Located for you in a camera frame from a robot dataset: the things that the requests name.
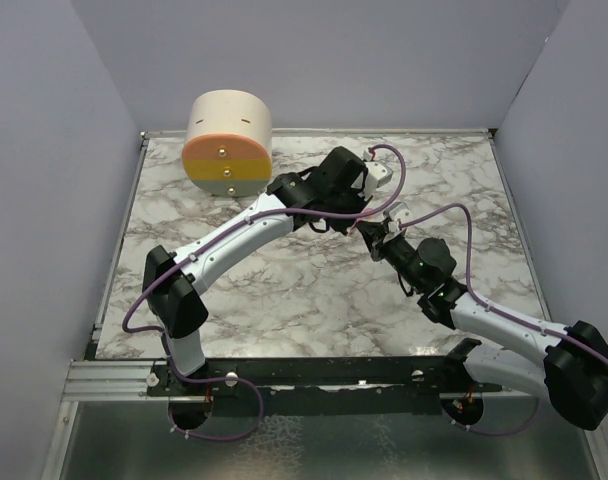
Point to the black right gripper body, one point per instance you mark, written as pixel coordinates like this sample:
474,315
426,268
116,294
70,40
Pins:
383,248

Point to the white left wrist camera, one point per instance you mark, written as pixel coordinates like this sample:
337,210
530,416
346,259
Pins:
376,176

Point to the aluminium frame rail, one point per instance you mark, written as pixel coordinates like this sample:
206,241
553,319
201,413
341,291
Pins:
106,381

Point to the pink strap keyring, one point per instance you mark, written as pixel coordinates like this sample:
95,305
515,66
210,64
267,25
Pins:
354,227

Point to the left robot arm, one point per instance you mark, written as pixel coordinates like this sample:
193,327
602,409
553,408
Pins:
343,183

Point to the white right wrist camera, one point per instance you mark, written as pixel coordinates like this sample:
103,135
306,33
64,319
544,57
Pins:
396,215

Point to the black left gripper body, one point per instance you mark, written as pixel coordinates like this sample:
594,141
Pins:
349,203

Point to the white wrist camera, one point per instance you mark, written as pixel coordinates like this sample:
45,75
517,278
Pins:
376,176
396,215

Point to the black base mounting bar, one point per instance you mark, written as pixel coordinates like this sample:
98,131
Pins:
423,374

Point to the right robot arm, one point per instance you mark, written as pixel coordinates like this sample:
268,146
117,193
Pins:
565,365

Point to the round cream drawer cabinet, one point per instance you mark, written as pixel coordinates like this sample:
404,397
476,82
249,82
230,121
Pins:
227,149

